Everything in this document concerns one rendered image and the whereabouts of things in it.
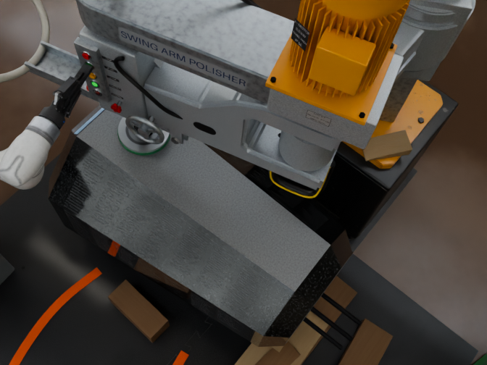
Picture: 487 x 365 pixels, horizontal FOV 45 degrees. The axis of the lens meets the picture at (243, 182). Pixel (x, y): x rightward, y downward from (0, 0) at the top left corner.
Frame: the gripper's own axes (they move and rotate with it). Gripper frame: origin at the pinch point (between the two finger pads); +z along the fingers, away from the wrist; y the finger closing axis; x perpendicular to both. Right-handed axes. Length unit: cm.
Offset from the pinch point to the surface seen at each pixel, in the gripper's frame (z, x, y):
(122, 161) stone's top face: 2, 4, 60
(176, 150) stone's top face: 16, 22, 60
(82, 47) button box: 4.1, -0.6, -8.5
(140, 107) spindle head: 5.8, 15.7, 16.6
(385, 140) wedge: 60, 101, 61
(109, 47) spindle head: 5.9, 7.9, -11.2
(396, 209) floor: 74, 126, 142
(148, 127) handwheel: 1.8, 20.5, 20.8
